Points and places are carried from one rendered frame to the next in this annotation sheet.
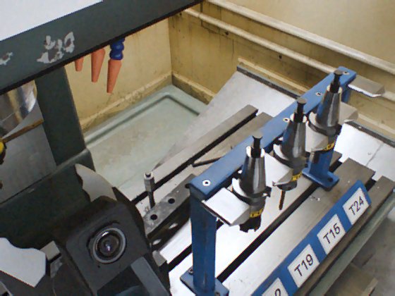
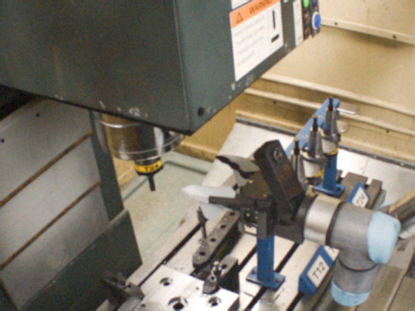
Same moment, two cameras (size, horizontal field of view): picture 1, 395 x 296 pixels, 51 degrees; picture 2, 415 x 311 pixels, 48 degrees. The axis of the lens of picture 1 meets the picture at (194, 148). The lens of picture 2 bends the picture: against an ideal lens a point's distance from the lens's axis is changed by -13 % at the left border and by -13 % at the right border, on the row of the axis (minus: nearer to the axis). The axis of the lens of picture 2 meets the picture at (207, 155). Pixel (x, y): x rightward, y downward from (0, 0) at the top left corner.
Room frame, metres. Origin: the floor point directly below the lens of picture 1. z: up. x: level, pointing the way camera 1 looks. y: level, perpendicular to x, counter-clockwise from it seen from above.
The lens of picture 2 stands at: (-0.47, 0.26, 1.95)
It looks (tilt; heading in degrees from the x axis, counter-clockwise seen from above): 34 degrees down; 351
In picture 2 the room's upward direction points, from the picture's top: 6 degrees counter-clockwise
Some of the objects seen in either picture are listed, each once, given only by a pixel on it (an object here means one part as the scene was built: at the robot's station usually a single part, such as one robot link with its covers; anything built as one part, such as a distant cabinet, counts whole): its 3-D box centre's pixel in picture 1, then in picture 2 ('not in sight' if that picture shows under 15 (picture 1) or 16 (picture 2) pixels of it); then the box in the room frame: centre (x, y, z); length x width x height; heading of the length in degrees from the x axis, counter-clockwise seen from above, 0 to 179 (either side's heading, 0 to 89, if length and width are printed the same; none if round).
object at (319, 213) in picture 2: not in sight; (322, 218); (0.09, -0.01, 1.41); 0.08 x 0.05 x 0.08; 135
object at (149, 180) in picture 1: (150, 191); (202, 223); (0.65, 0.11, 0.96); 0.03 x 0.03 x 0.13
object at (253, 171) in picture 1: (254, 168); (296, 164); (0.44, -0.09, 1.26); 0.04 x 0.04 x 0.07
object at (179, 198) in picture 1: (163, 217); (218, 241); (0.60, 0.08, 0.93); 0.26 x 0.05 x 0.06; 139
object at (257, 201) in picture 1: (251, 187); (296, 181); (0.44, -0.09, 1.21); 0.06 x 0.06 x 0.03
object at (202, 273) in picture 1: (203, 246); (265, 240); (0.44, -0.01, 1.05); 0.10 x 0.05 x 0.30; 44
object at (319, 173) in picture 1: (328, 134); (331, 150); (0.75, -0.33, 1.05); 0.10 x 0.05 x 0.30; 44
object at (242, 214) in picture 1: (228, 207); not in sight; (0.40, -0.05, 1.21); 0.07 x 0.05 x 0.01; 44
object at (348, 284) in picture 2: not in sight; (359, 268); (0.05, -0.07, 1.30); 0.11 x 0.08 x 0.11; 128
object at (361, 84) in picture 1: (367, 87); (349, 108); (0.71, -0.37, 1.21); 0.07 x 0.05 x 0.01; 44
